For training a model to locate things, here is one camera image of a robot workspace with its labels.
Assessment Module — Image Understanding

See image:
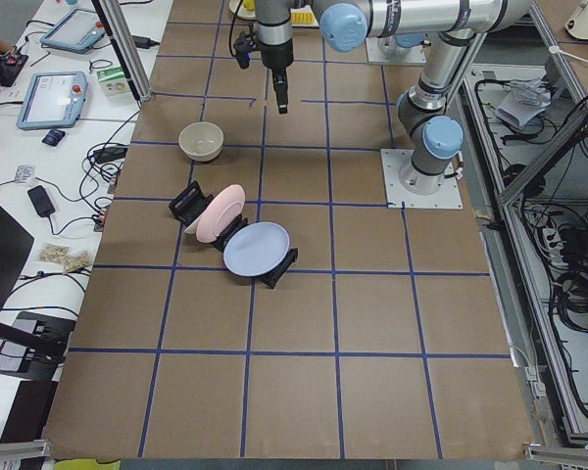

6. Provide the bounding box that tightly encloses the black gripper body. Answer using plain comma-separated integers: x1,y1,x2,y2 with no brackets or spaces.
260,39,293,71

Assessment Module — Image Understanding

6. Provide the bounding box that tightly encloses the yellow sliced bread loaf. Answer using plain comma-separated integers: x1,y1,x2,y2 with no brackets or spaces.
291,12,316,25

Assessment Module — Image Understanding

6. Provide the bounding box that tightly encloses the blue round plate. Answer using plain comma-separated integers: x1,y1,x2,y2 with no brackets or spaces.
223,222,290,277

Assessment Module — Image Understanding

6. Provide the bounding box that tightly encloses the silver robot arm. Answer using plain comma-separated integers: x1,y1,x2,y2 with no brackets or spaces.
307,1,531,195

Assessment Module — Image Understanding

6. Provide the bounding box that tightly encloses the white round plate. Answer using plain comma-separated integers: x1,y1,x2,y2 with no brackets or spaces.
229,0,256,21

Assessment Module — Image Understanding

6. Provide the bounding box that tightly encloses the pink round plate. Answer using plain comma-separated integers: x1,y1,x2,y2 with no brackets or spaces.
195,184,246,243

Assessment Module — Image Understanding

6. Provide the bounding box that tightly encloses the cream round plate in rack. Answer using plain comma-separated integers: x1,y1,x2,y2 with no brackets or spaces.
184,218,200,234

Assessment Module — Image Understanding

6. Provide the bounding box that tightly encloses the cream ceramic bowl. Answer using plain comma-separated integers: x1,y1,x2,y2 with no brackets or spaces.
178,121,224,163

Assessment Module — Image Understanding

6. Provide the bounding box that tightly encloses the black power adapter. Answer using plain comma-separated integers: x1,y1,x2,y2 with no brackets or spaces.
131,35,160,49

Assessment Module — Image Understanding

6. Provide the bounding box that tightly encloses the black dish rack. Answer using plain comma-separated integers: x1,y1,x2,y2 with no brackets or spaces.
169,181,299,289

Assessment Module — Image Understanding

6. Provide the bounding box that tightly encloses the green and white box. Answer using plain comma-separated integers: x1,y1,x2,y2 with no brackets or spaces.
96,67,130,97

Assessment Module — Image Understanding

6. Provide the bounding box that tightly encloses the blue teach pendant far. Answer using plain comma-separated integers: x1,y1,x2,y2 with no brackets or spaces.
39,8,105,54

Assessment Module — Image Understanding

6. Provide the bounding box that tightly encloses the blue teach pendant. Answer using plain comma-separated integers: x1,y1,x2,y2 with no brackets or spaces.
17,71,88,130
39,8,105,54

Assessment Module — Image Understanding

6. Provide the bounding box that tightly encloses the blue teach pendant near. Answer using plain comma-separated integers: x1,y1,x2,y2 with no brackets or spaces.
17,71,88,130

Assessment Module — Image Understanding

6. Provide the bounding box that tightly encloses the black smartphone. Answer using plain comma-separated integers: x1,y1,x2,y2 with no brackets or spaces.
27,185,56,217

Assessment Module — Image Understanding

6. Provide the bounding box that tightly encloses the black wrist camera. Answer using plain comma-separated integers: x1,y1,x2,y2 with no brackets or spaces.
233,32,256,70

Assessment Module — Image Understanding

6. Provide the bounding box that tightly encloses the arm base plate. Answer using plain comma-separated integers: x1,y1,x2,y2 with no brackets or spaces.
366,34,426,67
381,149,463,210

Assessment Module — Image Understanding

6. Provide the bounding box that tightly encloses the aluminium frame post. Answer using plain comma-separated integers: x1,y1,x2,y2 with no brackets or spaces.
91,0,152,103

